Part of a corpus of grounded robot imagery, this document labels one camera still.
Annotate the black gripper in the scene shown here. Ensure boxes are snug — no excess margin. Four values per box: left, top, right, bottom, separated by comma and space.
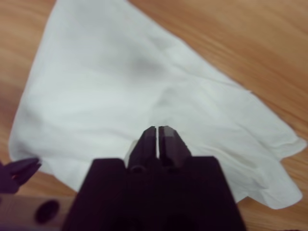
0, 157, 42, 196

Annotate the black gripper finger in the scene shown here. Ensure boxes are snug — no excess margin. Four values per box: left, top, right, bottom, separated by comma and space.
128, 126, 158, 169
158, 125, 192, 169

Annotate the white t-shirt with black print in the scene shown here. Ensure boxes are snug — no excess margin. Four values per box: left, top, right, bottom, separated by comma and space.
8, 0, 308, 210

